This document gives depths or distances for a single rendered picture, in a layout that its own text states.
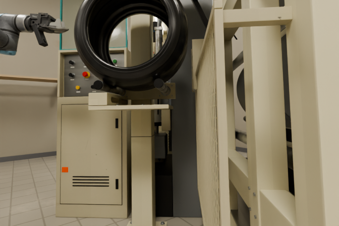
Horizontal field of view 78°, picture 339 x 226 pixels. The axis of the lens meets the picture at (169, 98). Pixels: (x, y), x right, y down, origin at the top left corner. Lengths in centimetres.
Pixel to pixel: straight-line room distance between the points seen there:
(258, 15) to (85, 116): 145
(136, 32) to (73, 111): 78
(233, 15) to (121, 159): 136
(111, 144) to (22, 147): 295
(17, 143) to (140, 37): 345
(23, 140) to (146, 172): 332
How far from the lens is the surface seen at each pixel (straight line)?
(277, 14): 51
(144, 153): 134
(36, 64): 451
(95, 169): 173
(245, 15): 49
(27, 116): 442
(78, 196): 183
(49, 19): 131
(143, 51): 137
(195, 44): 128
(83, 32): 108
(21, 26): 137
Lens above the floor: 77
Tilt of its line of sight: 4 degrees up
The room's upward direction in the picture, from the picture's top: 1 degrees counter-clockwise
